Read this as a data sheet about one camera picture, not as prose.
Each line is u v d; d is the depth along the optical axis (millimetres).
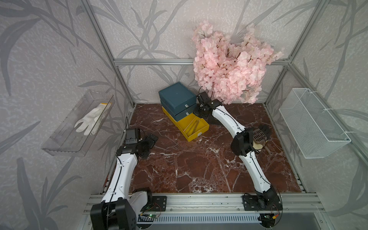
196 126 1050
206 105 748
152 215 704
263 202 642
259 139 959
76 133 652
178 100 917
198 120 1081
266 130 1029
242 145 632
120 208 380
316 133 605
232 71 620
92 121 671
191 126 1050
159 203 734
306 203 756
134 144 581
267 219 734
